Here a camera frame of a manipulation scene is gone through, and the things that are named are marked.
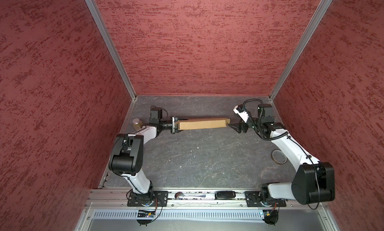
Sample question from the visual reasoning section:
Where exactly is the aluminium front rail frame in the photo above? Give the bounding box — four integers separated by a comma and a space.
75, 188, 339, 231

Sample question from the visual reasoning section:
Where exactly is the aluminium corner post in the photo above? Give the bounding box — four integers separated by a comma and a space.
269, 0, 333, 102
85, 0, 137, 101

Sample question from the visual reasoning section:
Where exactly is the aluminium corner post right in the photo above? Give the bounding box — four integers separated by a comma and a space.
269, 0, 333, 102

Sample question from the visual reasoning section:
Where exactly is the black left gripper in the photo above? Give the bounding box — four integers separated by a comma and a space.
159, 115, 188, 134

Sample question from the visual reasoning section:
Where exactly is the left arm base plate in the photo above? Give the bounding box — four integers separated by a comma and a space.
127, 191, 169, 208

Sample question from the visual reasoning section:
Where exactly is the glass jar with lid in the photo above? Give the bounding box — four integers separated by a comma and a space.
133, 118, 143, 131

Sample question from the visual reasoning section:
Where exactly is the brown cardboard box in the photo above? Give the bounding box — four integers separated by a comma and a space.
175, 118, 230, 130

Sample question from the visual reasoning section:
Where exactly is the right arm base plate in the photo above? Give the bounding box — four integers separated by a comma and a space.
245, 191, 287, 209

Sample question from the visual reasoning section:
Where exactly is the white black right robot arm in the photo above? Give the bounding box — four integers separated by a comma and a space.
229, 100, 336, 206

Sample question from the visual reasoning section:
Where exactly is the aluminium corner post left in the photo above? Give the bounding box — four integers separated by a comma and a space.
85, 0, 137, 101

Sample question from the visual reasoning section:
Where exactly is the black car key fob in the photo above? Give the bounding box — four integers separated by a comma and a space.
215, 191, 236, 200

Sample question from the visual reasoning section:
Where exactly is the metal spoon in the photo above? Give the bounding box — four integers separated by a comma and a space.
175, 192, 206, 200

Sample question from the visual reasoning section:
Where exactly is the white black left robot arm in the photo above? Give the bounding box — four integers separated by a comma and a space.
108, 106, 180, 202

